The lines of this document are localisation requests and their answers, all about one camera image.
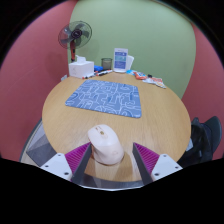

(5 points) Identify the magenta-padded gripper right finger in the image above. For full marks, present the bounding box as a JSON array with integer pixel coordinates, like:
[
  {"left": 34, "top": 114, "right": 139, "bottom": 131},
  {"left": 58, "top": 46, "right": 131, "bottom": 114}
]
[{"left": 132, "top": 142, "right": 184, "bottom": 185}]

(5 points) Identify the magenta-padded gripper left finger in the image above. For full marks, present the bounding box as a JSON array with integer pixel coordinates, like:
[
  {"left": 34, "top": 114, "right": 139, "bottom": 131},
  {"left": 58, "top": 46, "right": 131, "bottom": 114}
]
[{"left": 40, "top": 142, "right": 93, "bottom": 185}]

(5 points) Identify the cream white computer mouse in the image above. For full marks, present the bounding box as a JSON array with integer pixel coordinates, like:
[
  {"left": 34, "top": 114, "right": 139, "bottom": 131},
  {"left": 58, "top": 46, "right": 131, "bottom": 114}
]
[{"left": 87, "top": 124, "right": 125, "bottom": 166}]

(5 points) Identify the blue patterned mouse pad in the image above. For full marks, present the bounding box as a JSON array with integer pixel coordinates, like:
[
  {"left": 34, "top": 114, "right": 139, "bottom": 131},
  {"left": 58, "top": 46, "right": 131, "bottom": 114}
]
[{"left": 64, "top": 79, "right": 143, "bottom": 119}]

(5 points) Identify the white and orange snack packet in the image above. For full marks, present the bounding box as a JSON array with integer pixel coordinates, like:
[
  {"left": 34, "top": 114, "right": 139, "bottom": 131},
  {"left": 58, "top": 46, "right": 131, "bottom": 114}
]
[{"left": 146, "top": 76, "right": 167, "bottom": 89}]

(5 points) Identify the white tissue box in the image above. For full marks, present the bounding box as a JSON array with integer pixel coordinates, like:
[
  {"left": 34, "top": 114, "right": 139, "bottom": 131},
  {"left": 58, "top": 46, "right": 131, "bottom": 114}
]
[{"left": 68, "top": 55, "right": 95, "bottom": 79}]

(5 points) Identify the dark mesh pen cup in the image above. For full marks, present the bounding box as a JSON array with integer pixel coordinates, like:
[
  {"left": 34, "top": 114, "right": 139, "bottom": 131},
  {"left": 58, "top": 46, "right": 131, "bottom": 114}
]
[{"left": 101, "top": 57, "right": 113, "bottom": 71}]

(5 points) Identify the black standing fan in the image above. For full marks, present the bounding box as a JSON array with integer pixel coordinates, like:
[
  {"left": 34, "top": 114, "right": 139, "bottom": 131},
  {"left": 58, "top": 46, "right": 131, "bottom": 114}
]
[{"left": 57, "top": 20, "right": 93, "bottom": 63}]

